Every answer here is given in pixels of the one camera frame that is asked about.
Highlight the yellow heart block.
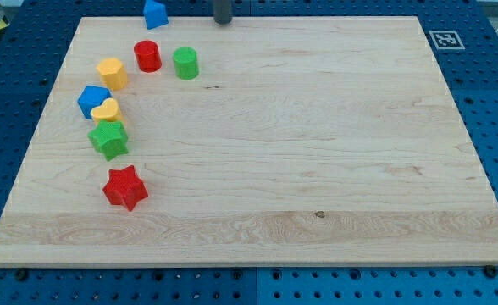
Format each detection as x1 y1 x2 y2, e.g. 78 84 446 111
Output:
91 97 124 125

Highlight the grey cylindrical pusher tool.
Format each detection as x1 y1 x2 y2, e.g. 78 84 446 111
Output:
213 0 233 25

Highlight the red star block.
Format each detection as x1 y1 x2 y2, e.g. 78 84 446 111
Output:
102 165 148 212

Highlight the blue triangle block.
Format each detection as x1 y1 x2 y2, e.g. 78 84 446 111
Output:
143 0 169 30

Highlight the green star block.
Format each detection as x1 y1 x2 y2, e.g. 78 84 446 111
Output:
87 120 129 161

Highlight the yellow hexagon block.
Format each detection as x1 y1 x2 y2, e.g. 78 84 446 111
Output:
96 58 129 91

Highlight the green cylinder block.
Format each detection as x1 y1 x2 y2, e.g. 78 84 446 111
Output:
173 47 199 80

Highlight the white fiducial marker tag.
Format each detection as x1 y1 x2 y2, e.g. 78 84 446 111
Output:
429 30 465 50

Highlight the wooden board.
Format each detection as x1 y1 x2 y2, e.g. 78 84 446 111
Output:
0 16 498 268

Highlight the red cylinder block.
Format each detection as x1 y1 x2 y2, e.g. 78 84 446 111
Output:
133 40 162 73

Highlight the blue cube block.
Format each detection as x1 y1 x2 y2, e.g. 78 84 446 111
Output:
77 86 112 119

